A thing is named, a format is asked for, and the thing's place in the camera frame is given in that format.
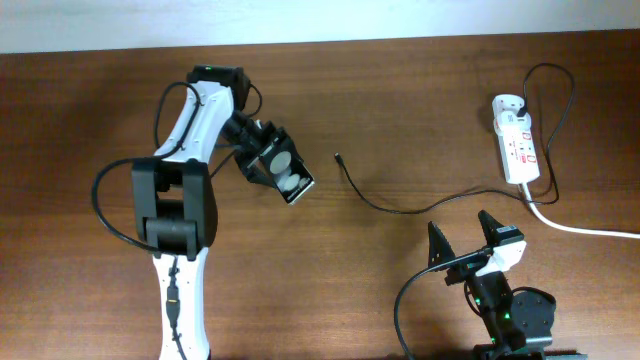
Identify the black smartphone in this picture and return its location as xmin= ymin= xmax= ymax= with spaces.
xmin=260 ymin=141 xmax=315 ymax=205

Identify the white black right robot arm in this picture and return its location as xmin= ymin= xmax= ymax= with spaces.
xmin=428 ymin=210 xmax=526 ymax=354

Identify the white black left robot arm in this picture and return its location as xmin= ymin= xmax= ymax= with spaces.
xmin=132 ymin=65 xmax=315 ymax=359

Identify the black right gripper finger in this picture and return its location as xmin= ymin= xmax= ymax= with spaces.
xmin=478 ymin=210 xmax=511 ymax=248
xmin=428 ymin=221 xmax=456 ymax=271

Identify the white power strip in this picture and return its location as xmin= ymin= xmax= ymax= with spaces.
xmin=494 ymin=111 xmax=540 ymax=185

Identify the black usb charging cable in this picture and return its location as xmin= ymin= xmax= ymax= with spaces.
xmin=333 ymin=62 xmax=576 ymax=216

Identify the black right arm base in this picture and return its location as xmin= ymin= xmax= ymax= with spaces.
xmin=472 ymin=287 xmax=588 ymax=360

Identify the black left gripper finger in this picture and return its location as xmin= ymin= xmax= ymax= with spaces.
xmin=260 ymin=127 xmax=292 ymax=155
xmin=244 ymin=165 xmax=277 ymax=189

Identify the white power strip cord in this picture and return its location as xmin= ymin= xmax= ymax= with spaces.
xmin=518 ymin=182 xmax=640 ymax=240

